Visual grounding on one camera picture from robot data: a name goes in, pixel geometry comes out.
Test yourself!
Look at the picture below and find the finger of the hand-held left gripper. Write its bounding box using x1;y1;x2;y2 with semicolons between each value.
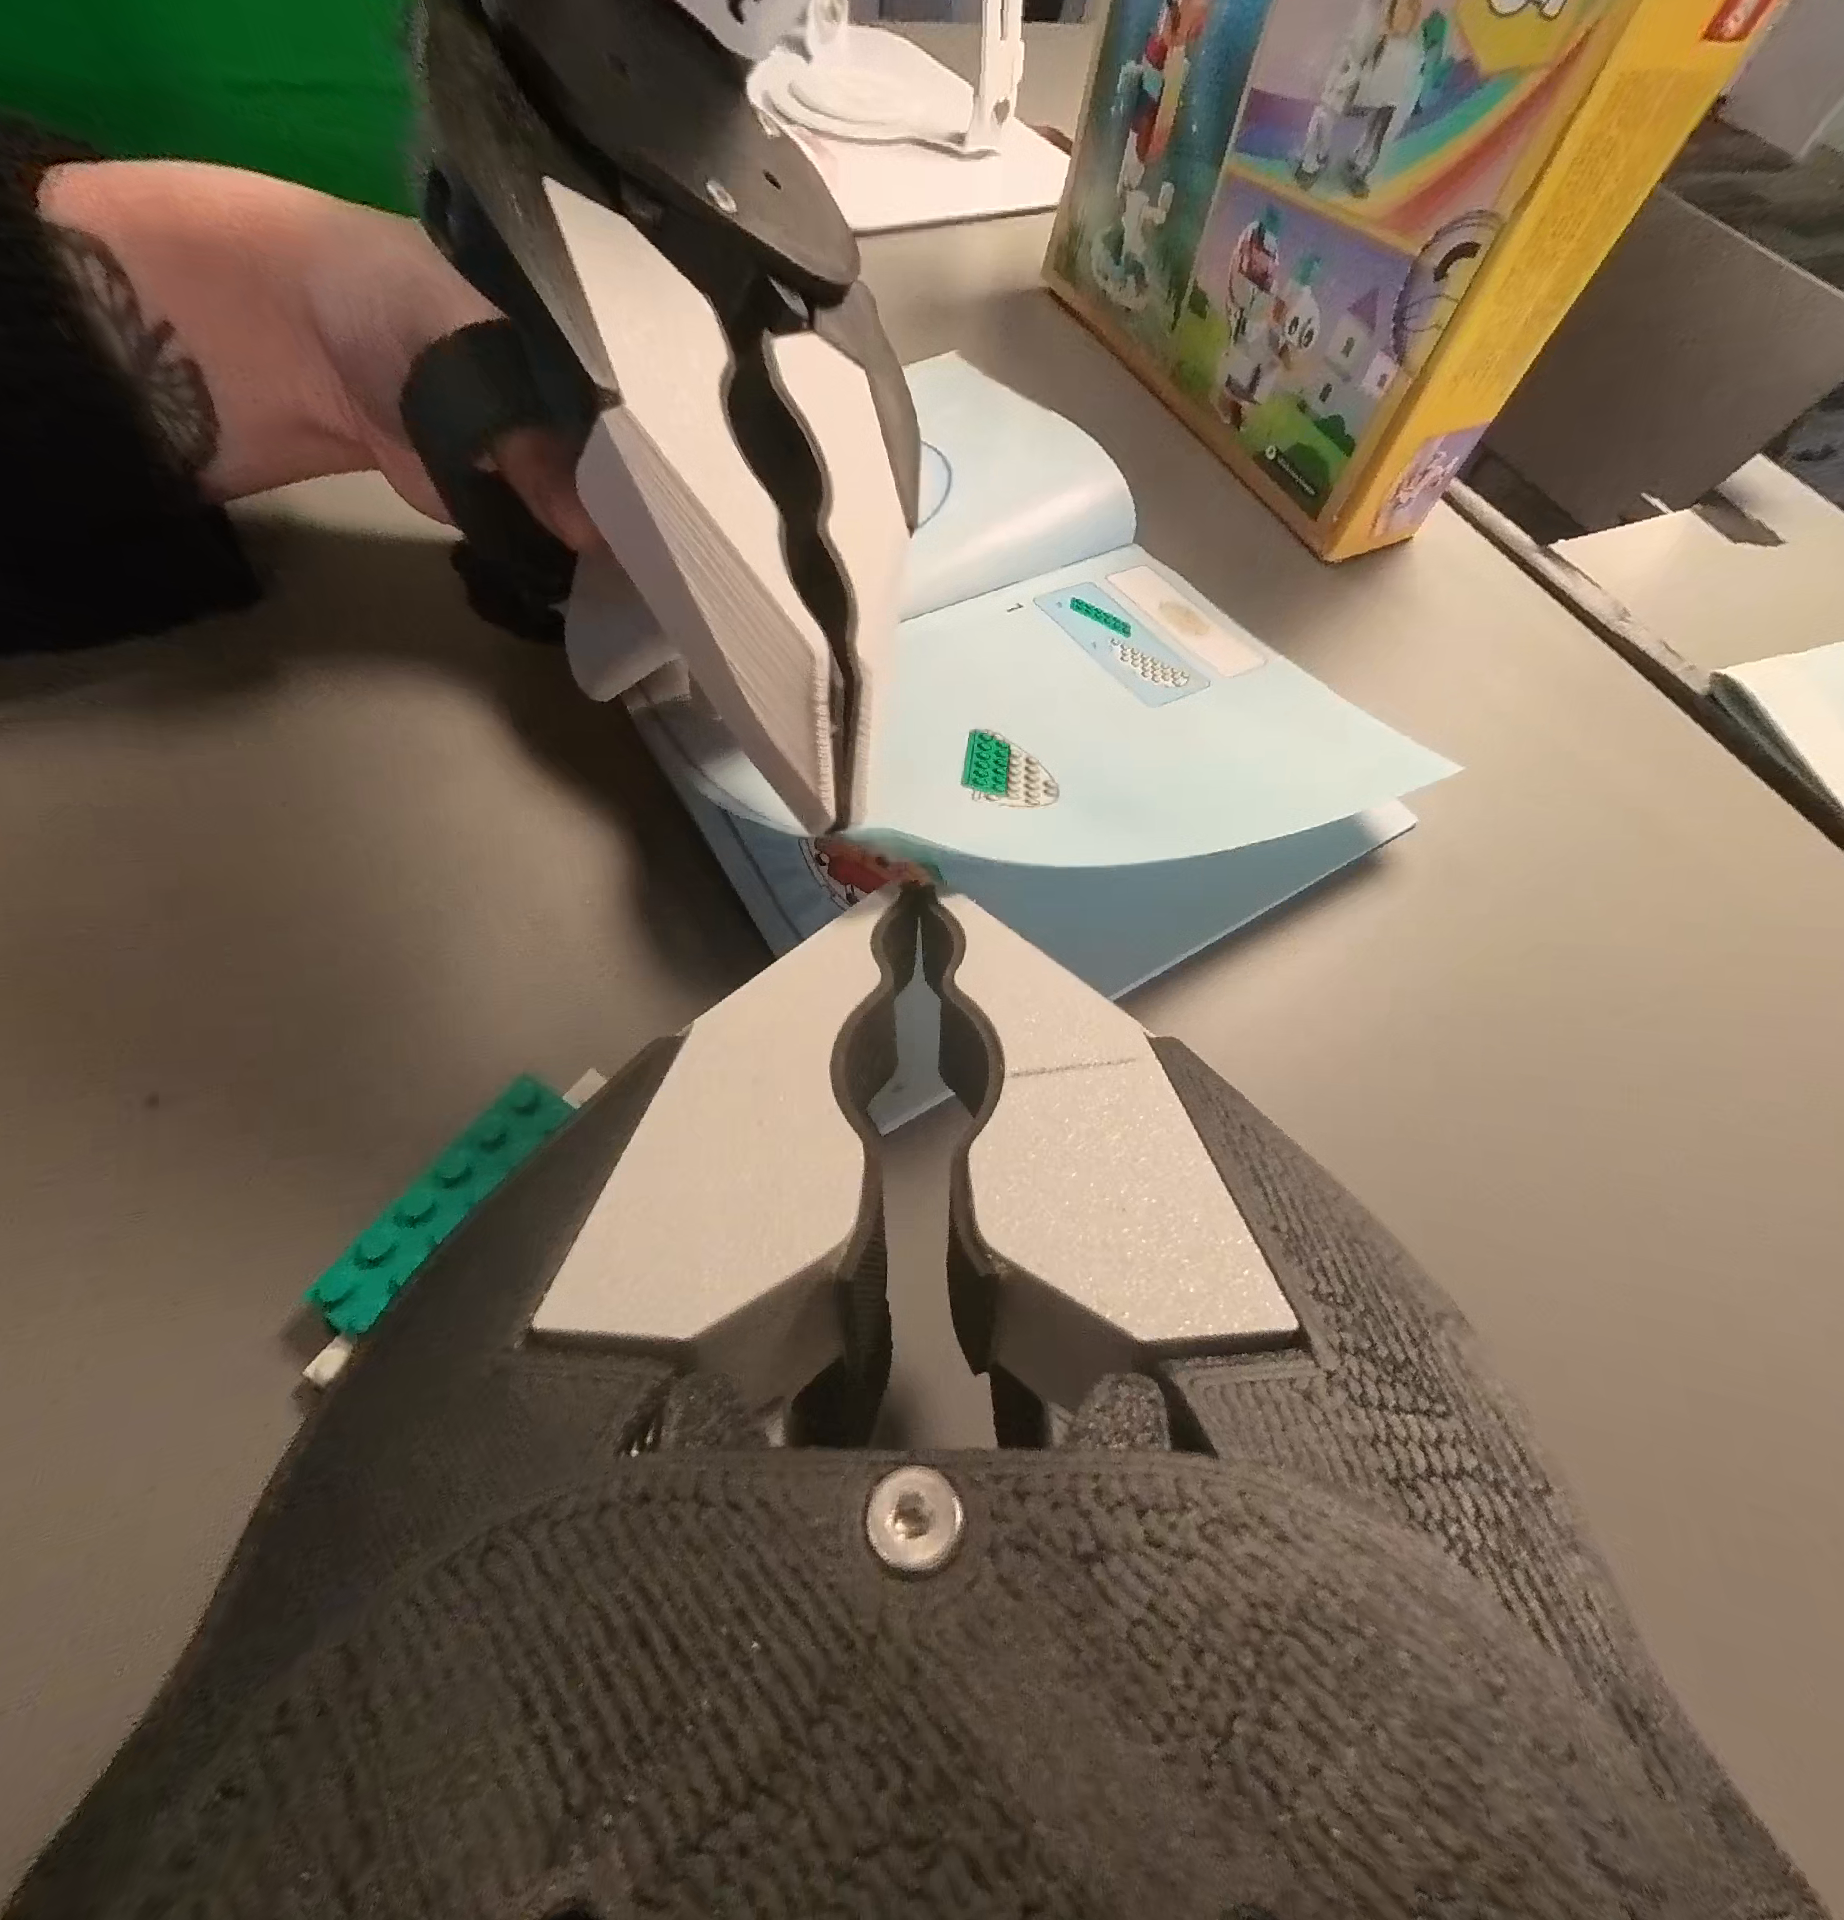
763;284;927;825
544;176;858;837

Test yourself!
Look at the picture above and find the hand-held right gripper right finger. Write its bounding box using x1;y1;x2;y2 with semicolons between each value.
917;888;1301;1449

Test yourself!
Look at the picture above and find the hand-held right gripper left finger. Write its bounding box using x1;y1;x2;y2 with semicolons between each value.
529;891;927;1449

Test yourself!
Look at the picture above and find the green lego plate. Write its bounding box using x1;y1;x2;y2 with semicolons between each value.
304;1074;589;1340

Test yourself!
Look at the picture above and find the pale blue instruction booklet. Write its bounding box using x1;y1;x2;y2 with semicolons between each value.
644;352;1467;1136

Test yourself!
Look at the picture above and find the green plastic bin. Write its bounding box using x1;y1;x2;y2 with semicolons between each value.
0;0;433;223

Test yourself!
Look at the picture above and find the white half-round lego plate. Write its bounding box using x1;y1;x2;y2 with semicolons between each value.
295;1068;612;1389

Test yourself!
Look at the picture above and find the person's left forearm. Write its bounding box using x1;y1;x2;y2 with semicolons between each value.
0;109;265;656

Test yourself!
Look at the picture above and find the yellow lego set box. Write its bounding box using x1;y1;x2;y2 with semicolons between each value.
1042;0;1786;564

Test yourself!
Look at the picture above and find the person's left hand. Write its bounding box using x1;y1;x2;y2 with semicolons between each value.
188;165;596;552

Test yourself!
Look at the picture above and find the white stand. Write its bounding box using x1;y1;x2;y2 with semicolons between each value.
747;0;1078;236

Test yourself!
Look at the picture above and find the grey cardboard box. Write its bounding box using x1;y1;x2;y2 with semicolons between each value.
1475;126;1844;530

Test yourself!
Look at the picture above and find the open instruction booklet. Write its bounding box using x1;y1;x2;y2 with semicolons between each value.
1710;630;1844;888

